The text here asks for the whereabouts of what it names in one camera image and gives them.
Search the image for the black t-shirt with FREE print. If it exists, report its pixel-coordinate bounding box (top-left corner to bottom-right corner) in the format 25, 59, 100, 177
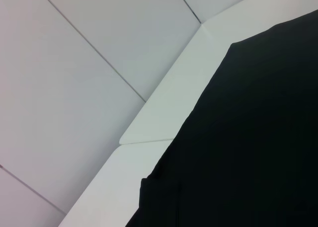
125, 9, 318, 227

